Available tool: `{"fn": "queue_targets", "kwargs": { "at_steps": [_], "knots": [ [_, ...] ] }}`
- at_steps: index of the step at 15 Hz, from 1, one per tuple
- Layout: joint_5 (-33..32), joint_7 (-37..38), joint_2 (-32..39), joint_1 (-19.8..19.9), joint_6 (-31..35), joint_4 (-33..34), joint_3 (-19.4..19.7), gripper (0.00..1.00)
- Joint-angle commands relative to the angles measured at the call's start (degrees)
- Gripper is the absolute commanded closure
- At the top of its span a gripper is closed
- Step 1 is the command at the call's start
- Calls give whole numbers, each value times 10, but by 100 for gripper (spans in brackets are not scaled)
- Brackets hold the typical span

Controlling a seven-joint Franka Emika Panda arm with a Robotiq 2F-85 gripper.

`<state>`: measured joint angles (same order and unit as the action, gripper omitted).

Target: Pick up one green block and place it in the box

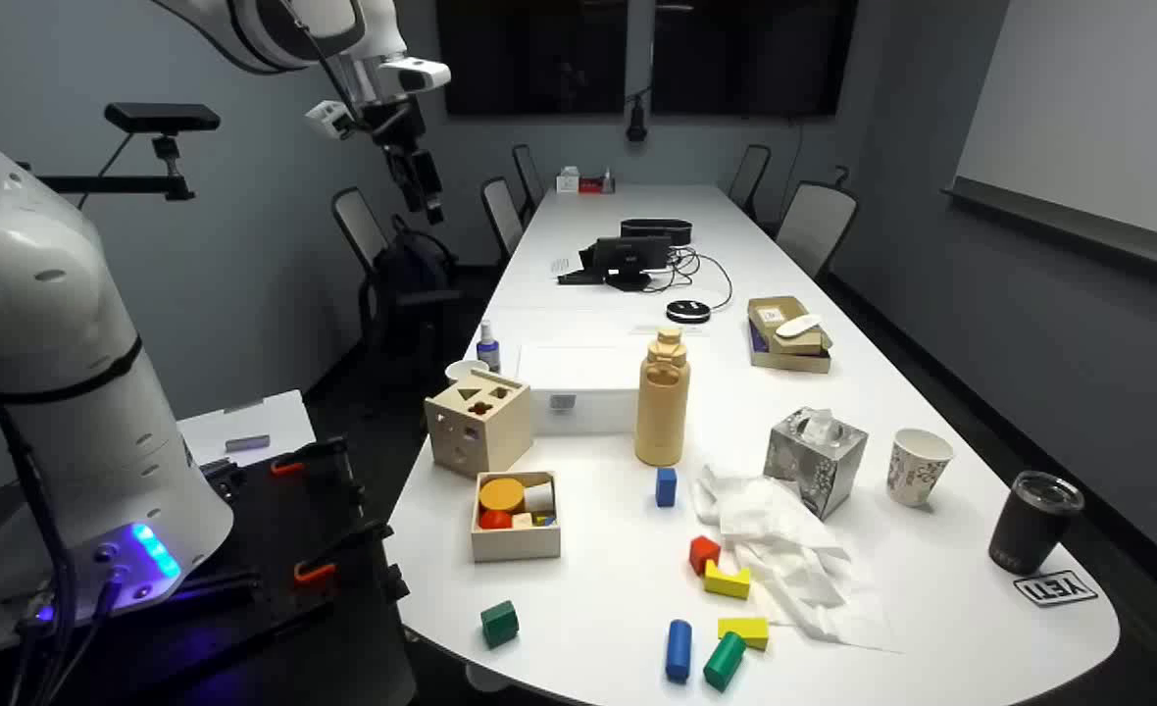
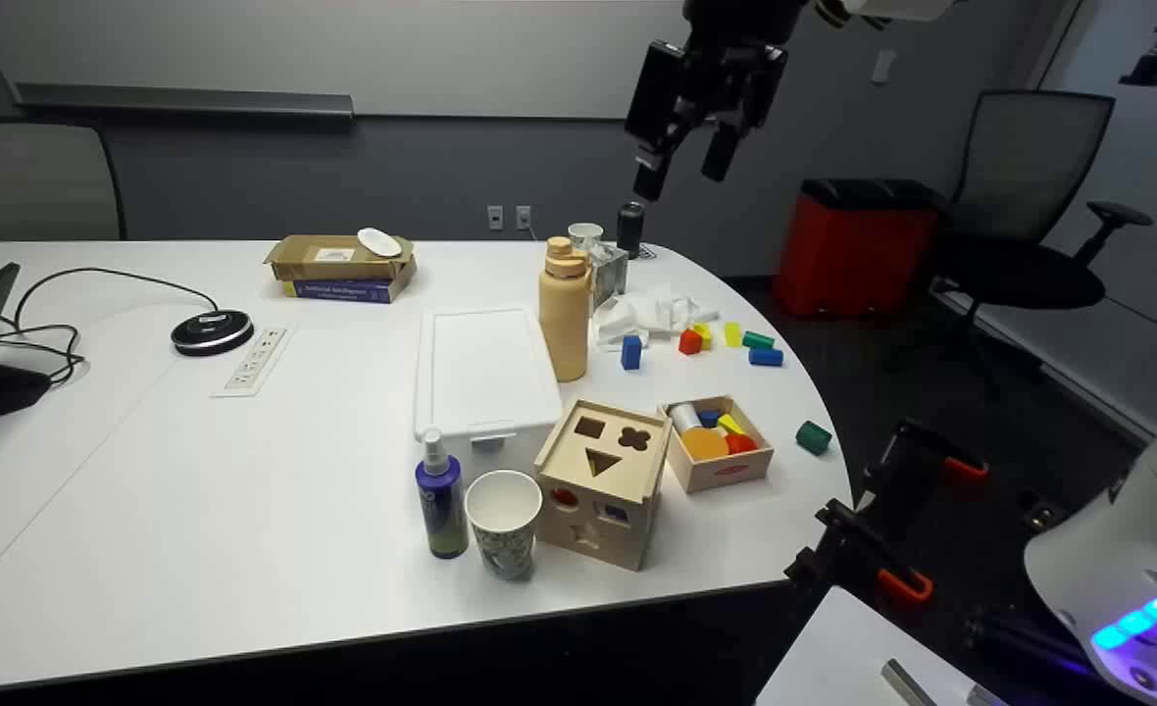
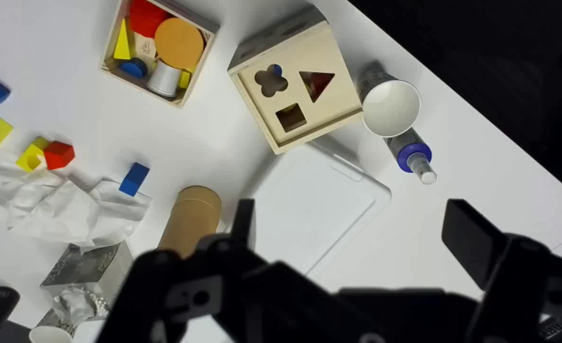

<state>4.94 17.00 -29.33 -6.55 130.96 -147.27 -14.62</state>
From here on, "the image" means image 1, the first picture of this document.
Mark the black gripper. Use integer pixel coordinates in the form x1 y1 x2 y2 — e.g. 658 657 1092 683
384 147 443 211

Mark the blue cylinder block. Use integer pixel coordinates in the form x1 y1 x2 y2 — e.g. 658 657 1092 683
664 622 691 687

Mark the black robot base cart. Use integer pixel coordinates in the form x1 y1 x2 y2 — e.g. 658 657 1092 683
53 440 417 706

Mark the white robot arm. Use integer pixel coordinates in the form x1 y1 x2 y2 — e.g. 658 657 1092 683
0 0 451 652

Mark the red white box far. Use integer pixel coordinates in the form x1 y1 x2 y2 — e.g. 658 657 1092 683
554 167 614 195

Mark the orange round block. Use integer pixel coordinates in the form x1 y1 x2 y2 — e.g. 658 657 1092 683
478 480 525 514

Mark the small wooden box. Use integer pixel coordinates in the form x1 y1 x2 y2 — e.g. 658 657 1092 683
471 470 562 567

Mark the small blue block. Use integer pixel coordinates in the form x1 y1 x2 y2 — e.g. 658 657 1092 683
654 469 679 505

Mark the green block front left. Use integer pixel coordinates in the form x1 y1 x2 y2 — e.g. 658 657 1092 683
481 601 516 649

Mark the green block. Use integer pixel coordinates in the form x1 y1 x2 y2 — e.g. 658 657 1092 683
481 601 516 649
702 633 743 691

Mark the marble pattern tissue box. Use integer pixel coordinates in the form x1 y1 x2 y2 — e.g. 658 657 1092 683
764 408 865 517

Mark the yellow block near red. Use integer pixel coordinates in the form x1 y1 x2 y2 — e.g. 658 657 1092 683
702 567 751 601

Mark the yellow block near front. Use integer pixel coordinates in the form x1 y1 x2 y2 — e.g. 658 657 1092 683
716 615 768 652

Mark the green block front right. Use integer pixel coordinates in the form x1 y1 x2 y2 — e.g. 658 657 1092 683
702 633 743 691

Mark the grey chair left near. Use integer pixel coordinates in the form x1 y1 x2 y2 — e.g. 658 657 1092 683
334 190 389 337

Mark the grey chair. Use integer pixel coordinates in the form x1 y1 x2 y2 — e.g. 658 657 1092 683
334 190 389 337
777 182 860 279
728 147 771 211
481 176 520 256

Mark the grey chair left middle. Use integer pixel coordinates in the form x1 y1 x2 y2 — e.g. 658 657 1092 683
481 176 520 256

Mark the black backpack on chair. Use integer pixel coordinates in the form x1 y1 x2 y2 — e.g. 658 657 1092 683
371 222 461 350

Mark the small sanitizer bottle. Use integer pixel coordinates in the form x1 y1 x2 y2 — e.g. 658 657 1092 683
474 327 500 372

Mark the wooden shape sorter cube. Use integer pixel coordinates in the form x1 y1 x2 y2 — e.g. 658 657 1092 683
423 372 533 480

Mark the black rectangular speaker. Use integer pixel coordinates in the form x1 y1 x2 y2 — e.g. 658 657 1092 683
618 222 691 242

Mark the white paper sheet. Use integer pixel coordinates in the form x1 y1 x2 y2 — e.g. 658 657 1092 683
181 390 313 469

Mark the black round disc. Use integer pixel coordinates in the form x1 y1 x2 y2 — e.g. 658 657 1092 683
665 299 709 327

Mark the tan plastic bottle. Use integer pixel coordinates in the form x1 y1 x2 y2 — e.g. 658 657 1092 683
634 329 691 469

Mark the grey chair right far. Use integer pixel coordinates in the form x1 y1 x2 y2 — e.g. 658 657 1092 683
728 147 771 211

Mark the wooden tray with items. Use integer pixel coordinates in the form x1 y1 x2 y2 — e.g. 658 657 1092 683
747 293 830 372

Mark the grey chair right near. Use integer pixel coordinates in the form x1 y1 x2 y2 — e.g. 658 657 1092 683
777 182 860 279

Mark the white crumpled cloth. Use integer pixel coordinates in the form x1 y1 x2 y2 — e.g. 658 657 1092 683
694 469 895 652

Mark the white paper cup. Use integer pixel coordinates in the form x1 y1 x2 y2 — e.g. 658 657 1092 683
887 428 954 505

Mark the dark metal tumbler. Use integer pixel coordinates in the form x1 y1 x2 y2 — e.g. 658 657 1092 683
989 470 1087 577

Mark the black white label tag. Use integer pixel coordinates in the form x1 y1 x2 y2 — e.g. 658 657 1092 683
1017 571 1092 610

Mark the dark wall screen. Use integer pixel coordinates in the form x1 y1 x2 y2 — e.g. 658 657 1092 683
436 0 860 122

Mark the black device with cables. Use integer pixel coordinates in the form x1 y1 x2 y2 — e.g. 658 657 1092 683
558 236 685 293

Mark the black camera on stand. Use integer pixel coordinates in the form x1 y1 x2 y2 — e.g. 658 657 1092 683
11 97 223 208

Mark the whiteboard on wall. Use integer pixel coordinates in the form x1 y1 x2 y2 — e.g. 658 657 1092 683
954 0 1157 267

